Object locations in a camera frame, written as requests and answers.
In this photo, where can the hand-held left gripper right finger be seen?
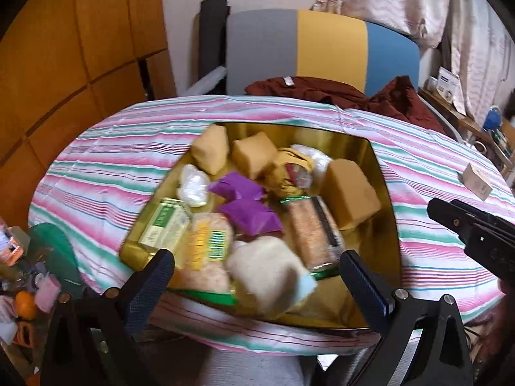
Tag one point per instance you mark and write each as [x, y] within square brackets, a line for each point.
[368, 293]

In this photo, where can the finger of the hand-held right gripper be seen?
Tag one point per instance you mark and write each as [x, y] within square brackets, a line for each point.
[454, 215]

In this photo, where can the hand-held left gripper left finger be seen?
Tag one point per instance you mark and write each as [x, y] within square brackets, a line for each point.
[151, 287]

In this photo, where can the beige carton box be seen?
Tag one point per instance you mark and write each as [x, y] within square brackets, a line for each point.
[478, 181]

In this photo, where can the green carton box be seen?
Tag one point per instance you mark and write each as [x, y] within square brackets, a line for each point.
[165, 223]

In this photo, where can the yellow cracker packet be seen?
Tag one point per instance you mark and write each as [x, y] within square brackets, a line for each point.
[205, 249]

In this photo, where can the green-edged cracker packet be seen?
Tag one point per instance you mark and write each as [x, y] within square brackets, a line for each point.
[312, 233]

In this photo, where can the gold tin box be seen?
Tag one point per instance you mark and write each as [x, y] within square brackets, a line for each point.
[378, 177]

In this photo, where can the tan sponge block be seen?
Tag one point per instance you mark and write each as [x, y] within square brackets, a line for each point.
[253, 155]
[350, 193]

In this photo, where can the cream bun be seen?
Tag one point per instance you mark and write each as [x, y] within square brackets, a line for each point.
[265, 269]

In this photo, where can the clear plastic bag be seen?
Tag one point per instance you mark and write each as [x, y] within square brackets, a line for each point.
[318, 163]
[193, 185]

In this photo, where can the purple snack packet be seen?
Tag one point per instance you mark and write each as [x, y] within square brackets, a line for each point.
[251, 217]
[237, 187]

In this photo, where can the yellow knit sock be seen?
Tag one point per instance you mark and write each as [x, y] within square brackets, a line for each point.
[285, 169]

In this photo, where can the tan cake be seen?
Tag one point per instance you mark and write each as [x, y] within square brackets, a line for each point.
[211, 148]

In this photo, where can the green glass table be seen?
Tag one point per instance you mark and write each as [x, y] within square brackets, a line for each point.
[52, 249]

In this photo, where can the wooden side table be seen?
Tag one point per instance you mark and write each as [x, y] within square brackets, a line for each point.
[454, 108]

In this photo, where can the orange fruit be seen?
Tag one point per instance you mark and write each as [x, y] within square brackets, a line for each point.
[25, 304]

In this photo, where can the white and blue box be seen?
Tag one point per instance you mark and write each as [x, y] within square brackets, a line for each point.
[448, 82]

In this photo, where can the grey trouser leg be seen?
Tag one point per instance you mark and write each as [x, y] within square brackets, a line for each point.
[257, 370]

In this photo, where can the striped tablecloth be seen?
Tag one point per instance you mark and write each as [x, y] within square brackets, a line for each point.
[120, 148]

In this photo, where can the pink wavy striped curtain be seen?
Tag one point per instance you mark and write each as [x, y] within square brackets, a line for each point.
[476, 40]

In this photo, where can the maroon garment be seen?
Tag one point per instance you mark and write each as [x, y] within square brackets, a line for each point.
[322, 90]

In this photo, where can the grey yellow blue chair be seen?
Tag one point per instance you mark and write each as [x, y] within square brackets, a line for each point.
[330, 48]

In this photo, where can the pink patterned curtain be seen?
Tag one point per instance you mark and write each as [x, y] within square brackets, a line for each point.
[382, 0]

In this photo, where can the wooden wardrobe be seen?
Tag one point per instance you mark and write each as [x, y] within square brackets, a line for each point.
[68, 68]

